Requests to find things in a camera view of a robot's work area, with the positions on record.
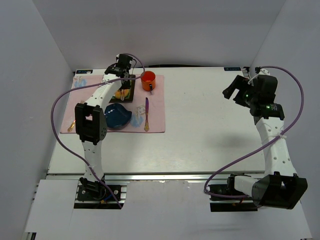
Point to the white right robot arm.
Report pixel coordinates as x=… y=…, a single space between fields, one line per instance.
x=280 y=187

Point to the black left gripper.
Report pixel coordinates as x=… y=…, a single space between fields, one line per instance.
x=125 y=81

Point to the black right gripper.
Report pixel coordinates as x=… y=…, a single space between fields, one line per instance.
x=238 y=89

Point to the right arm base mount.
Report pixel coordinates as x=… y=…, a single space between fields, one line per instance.
x=230 y=204

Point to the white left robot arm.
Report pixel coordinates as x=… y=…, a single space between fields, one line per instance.
x=90 y=121

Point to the dark blue leaf plate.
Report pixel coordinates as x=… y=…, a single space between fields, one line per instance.
x=117 y=116

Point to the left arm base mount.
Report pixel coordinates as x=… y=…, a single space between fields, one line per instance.
x=90 y=200

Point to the pink printed placemat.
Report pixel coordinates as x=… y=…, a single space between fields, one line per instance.
x=156 y=110

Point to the orange mug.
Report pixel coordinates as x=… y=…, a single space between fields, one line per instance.
x=148 y=81

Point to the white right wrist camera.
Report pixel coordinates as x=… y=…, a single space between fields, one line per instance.
x=261 y=71

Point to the glazed ring doughnut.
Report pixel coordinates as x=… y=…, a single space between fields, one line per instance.
x=117 y=94

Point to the black square tray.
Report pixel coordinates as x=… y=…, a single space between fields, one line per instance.
x=126 y=85

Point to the purple iridescent knife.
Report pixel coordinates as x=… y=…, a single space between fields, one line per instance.
x=146 y=125

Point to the gold fork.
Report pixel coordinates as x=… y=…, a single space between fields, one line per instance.
x=70 y=129

